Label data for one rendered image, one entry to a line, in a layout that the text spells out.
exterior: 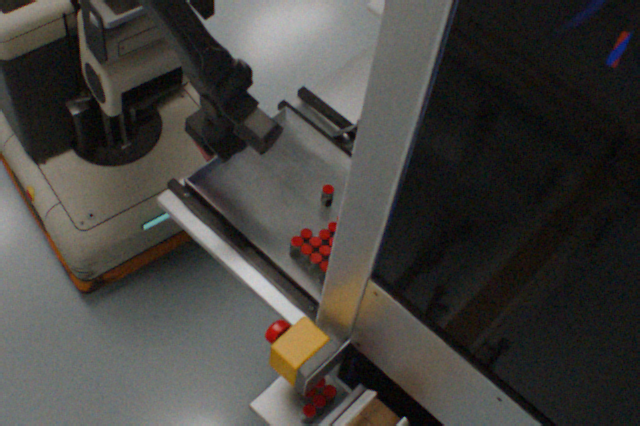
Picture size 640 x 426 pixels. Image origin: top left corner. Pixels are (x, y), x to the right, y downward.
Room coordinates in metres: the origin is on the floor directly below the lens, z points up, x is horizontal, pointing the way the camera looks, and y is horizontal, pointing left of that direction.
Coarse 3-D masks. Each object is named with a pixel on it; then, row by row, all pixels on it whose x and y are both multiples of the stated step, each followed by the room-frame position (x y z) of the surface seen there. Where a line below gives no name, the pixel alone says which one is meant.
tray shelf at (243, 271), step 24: (336, 72) 1.17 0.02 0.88; (360, 72) 1.18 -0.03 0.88; (336, 96) 1.10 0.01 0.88; (360, 96) 1.11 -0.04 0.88; (168, 192) 0.79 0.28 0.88; (192, 216) 0.75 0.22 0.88; (216, 240) 0.71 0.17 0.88; (240, 264) 0.67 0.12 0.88; (264, 288) 0.64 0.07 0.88; (288, 312) 0.60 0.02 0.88
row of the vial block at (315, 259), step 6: (330, 240) 0.72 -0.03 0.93; (324, 246) 0.71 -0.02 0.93; (330, 246) 0.71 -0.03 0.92; (324, 252) 0.70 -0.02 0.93; (330, 252) 0.70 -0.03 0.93; (312, 258) 0.68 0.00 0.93; (318, 258) 0.69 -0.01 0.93; (324, 258) 0.69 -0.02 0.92; (312, 264) 0.68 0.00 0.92; (318, 264) 0.68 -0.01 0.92; (312, 270) 0.68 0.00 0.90; (318, 270) 0.68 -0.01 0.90
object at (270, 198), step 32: (288, 128) 0.99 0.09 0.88; (256, 160) 0.90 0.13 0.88; (288, 160) 0.91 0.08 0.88; (320, 160) 0.93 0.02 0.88; (192, 192) 0.79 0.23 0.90; (224, 192) 0.82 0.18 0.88; (256, 192) 0.83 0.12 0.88; (288, 192) 0.84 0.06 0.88; (320, 192) 0.85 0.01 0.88; (256, 224) 0.76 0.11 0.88; (288, 224) 0.77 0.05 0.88; (320, 224) 0.78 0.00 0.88; (288, 256) 0.71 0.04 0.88; (320, 288) 0.65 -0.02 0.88
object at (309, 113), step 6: (300, 108) 1.05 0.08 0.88; (306, 108) 1.05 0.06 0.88; (306, 114) 1.04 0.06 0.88; (312, 114) 1.04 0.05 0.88; (318, 114) 1.04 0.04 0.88; (312, 120) 1.02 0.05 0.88; (318, 120) 1.03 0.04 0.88; (324, 120) 1.03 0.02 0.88; (318, 126) 1.01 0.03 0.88; (324, 126) 1.01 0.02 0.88; (330, 126) 1.02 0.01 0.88; (354, 126) 0.98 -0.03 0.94; (330, 132) 1.00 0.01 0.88; (336, 132) 1.00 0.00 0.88; (342, 132) 0.97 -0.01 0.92
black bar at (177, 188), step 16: (176, 192) 0.79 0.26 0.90; (192, 208) 0.76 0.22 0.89; (208, 224) 0.74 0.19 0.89; (224, 224) 0.74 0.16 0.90; (224, 240) 0.71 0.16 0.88; (240, 240) 0.71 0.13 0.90; (256, 256) 0.68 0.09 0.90; (272, 272) 0.66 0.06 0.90; (288, 288) 0.63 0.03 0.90; (304, 304) 0.61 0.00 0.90
